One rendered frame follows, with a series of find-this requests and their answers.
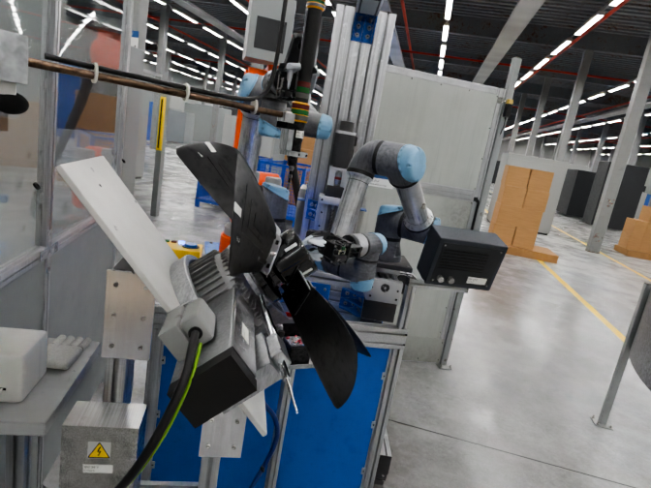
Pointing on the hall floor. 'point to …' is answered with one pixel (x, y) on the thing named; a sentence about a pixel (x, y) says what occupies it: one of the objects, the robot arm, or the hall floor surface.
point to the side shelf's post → (17, 461)
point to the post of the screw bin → (280, 432)
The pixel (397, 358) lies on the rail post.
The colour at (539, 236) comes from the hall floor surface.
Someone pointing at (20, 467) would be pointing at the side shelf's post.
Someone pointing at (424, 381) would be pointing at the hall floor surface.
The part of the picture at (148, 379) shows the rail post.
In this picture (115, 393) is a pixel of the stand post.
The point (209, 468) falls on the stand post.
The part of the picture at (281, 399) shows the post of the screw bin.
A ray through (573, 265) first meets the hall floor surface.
